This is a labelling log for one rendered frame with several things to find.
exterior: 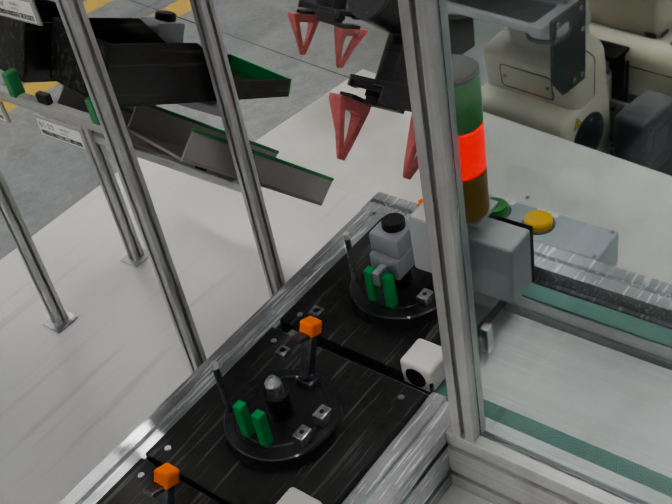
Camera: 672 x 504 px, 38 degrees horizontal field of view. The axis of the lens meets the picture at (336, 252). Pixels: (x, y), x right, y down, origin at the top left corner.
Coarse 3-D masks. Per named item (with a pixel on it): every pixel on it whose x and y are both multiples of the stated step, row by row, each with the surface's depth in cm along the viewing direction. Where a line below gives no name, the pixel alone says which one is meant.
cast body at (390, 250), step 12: (384, 216) 123; (396, 216) 123; (384, 228) 122; (396, 228) 122; (408, 228) 122; (372, 240) 123; (384, 240) 122; (396, 240) 121; (408, 240) 123; (372, 252) 125; (384, 252) 123; (396, 252) 122; (408, 252) 124; (372, 264) 125; (384, 264) 124; (396, 264) 122; (408, 264) 125; (372, 276) 123; (396, 276) 124
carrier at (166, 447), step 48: (288, 336) 128; (240, 384) 122; (288, 384) 118; (336, 384) 120; (384, 384) 119; (192, 432) 118; (240, 432) 114; (288, 432) 113; (336, 432) 113; (384, 432) 113; (192, 480) 112; (240, 480) 111; (288, 480) 110; (336, 480) 109
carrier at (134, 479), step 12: (132, 468) 115; (144, 468) 114; (120, 480) 114; (132, 480) 113; (144, 480) 113; (180, 480) 112; (108, 492) 113; (120, 492) 112; (132, 492) 112; (180, 492) 111; (192, 492) 111
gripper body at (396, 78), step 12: (396, 36) 114; (384, 48) 115; (396, 48) 113; (384, 60) 114; (396, 60) 113; (384, 72) 114; (396, 72) 113; (348, 84) 116; (360, 84) 116; (372, 84) 115; (384, 84) 113; (396, 84) 112
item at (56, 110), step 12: (48, 0) 100; (0, 96) 119; (24, 96) 116; (36, 108) 115; (48, 108) 114; (60, 108) 113; (72, 108) 112; (192, 108) 127; (204, 108) 125; (216, 108) 123; (72, 120) 112; (84, 120) 110
